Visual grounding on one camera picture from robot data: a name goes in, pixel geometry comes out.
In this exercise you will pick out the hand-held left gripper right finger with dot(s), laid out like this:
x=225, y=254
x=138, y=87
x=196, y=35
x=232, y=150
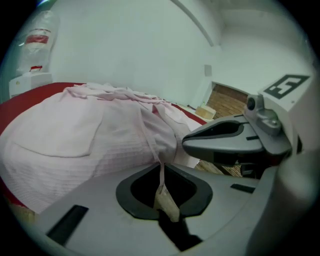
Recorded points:
x=225, y=205

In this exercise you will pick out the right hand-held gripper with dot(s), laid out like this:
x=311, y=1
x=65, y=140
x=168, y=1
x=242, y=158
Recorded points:
x=287, y=112

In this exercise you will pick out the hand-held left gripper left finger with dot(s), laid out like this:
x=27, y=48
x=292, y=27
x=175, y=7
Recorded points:
x=100, y=212

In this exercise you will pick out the pink robe garment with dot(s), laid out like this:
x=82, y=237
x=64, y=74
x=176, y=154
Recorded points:
x=75, y=130

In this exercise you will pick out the wooden box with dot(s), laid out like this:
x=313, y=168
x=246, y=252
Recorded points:
x=205, y=112

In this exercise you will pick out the red covered table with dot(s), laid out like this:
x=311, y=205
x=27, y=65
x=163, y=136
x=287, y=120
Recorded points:
x=25, y=96

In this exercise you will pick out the white wall plate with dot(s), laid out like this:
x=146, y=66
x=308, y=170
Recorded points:
x=208, y=70

